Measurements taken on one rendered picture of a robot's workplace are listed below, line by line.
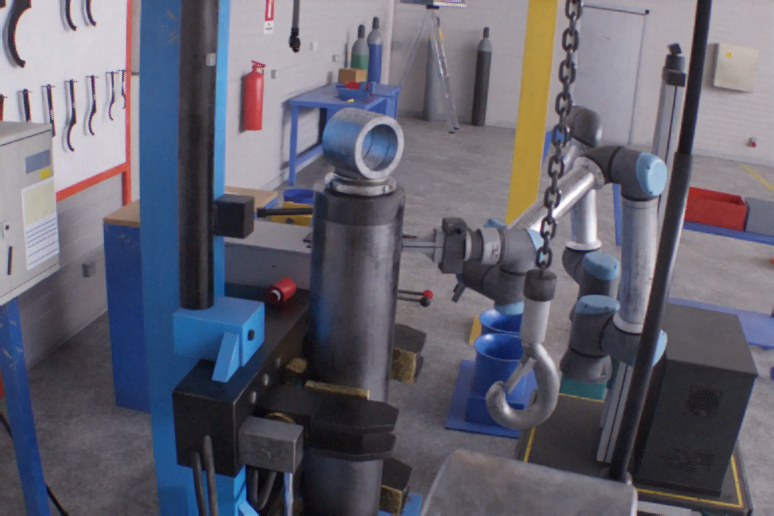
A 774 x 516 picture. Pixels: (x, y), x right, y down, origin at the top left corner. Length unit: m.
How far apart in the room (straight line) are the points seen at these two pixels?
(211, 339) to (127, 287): 1.70
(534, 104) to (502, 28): 8.22
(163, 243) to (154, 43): 0.49
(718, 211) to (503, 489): 4.16
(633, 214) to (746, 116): 10.75
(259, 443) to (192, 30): 0.90
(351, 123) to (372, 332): 0.49
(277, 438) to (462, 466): 1.22
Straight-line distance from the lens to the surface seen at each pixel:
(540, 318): 0.91
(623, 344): 2.51
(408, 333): 2.17
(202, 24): 1.66
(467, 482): 0.45
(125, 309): 3.50
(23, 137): 1.92
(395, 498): 2.33
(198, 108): 1.68
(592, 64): 12.40
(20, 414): 2.22
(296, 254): 2.19
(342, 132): 1.71
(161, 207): 1.90
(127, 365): 3.62
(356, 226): 1.70
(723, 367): 2.71
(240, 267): 2.27
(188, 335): 1.80
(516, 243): 1.89
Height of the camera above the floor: 1.91
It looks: 20 degrees down
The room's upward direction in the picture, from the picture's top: 4 degrees clockwise
